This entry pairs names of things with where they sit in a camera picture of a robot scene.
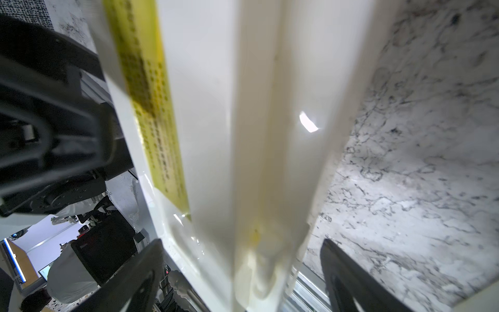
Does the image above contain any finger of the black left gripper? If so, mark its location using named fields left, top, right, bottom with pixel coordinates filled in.
left=1, top=57, right=116, bottom=196

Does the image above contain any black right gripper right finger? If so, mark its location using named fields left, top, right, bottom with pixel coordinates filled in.
left=320, top=239, right=411, bottom=311

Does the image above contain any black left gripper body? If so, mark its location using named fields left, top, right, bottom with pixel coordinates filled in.
left=1, top=15, right=133, bottom=217

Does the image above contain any white wrap dispenser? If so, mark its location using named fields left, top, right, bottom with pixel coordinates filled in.
left=452, top=281, right=499, bottom=312
left=80, top=1, right=400, bottom=311

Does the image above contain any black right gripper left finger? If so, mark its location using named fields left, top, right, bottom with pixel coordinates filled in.
left=74, top=239, right=164, bottom=312

